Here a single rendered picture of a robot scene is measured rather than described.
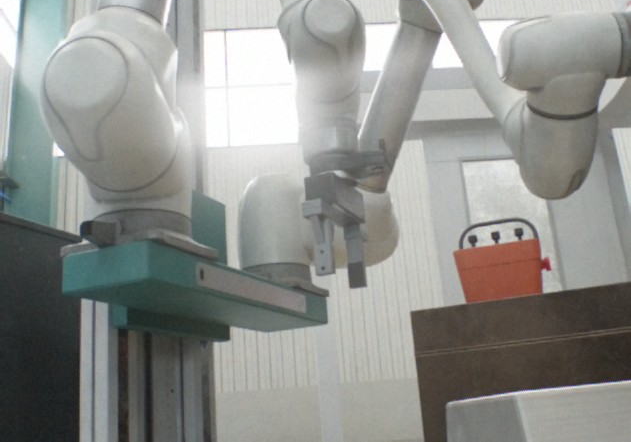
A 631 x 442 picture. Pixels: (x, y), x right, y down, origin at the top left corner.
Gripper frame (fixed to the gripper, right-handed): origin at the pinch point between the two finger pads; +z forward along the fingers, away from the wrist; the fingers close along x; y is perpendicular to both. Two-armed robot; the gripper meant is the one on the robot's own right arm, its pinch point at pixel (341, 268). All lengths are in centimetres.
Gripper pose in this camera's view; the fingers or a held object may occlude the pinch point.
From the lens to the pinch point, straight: 107.0
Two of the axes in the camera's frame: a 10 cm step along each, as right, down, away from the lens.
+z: 0.8, 9.5, -3.0
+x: -3.9, -2.5, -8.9
